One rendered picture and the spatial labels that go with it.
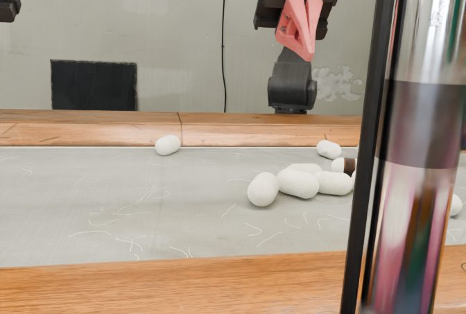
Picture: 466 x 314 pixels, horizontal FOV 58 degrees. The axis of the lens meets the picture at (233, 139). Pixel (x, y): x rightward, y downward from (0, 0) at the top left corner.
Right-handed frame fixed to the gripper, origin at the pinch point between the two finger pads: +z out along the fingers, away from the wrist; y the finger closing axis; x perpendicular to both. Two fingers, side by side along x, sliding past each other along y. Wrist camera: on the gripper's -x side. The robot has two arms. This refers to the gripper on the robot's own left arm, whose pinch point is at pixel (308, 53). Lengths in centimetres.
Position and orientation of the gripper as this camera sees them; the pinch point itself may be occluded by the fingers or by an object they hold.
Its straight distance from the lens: 52.5
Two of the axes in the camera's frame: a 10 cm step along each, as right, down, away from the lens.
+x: -1.5, 6.0, 7.9
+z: 1.1, 8.0, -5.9
